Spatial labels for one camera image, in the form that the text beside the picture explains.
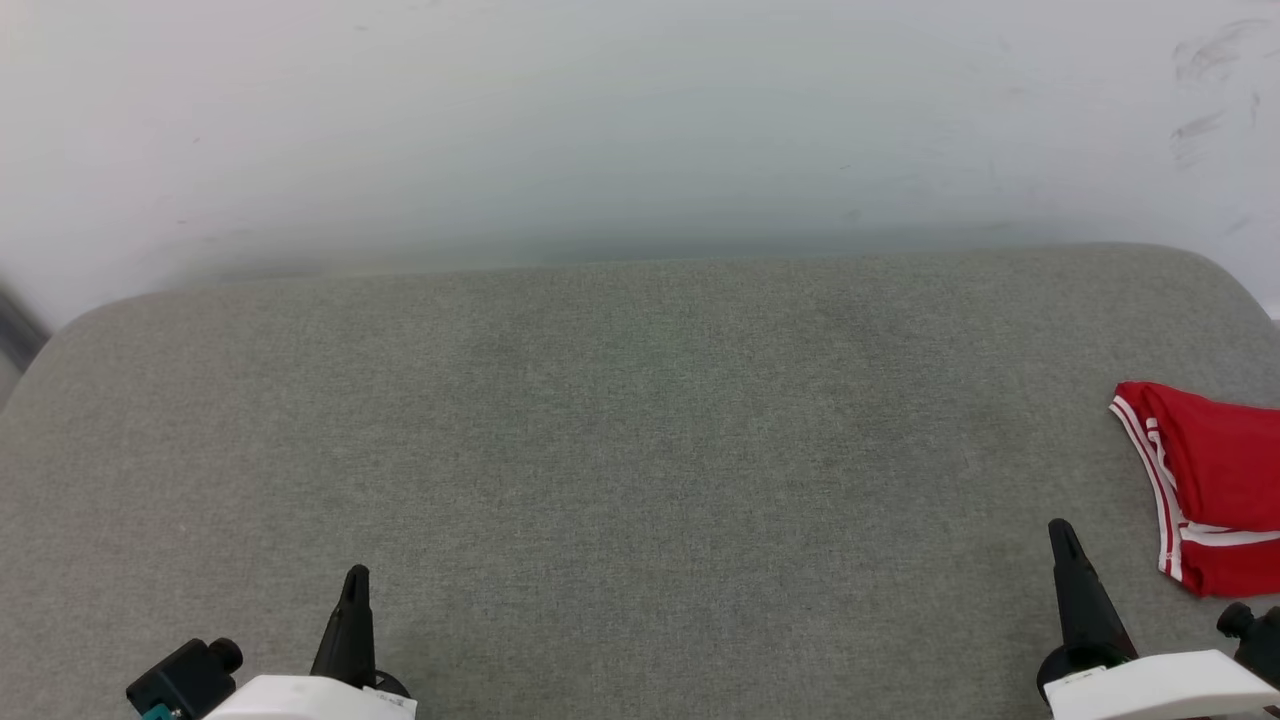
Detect grey fabric sofa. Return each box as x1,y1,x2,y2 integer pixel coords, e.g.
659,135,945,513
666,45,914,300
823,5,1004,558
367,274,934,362
0,243,1280,720

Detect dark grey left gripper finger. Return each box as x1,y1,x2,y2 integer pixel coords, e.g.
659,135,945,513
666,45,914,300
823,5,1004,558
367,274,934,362
309,564,378,689

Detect red shorts with white stripes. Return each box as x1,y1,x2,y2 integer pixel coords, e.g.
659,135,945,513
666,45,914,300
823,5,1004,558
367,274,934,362
1109,381,1280,600

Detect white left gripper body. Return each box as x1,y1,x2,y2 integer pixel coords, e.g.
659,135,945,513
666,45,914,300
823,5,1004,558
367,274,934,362
204,674,417,720

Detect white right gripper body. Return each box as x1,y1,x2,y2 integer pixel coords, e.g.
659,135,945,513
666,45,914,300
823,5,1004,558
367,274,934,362
1036,647,1280,720

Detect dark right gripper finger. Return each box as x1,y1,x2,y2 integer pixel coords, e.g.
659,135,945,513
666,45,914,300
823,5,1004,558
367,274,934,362
1047,518,1139,670

